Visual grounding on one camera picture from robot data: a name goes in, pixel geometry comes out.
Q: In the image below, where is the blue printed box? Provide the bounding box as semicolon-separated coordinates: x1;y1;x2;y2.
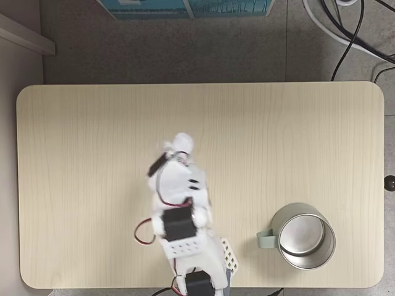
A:
96;0;276;20

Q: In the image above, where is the white shelf board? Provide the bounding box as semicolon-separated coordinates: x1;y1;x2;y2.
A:
0;14;57;57

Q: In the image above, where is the red black arm wire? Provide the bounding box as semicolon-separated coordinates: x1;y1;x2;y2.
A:
153;168;194;208

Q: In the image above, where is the red black looped base wire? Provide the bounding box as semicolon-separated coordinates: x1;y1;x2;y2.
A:
133;216;159;247

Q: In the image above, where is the steel cup pale green handle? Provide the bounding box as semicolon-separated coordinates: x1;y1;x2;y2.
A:
256;202;336;271

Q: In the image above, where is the thick white cable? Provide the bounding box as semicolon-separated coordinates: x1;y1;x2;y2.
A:
301;0;395;66

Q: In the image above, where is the long black cable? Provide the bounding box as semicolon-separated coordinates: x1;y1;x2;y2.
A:
330;0;364;82

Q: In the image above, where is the black cable crossing white cable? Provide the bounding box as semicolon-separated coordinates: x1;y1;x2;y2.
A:
319;0;395;62

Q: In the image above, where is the short black cable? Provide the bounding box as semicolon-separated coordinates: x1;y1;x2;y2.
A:
374;65;395;84

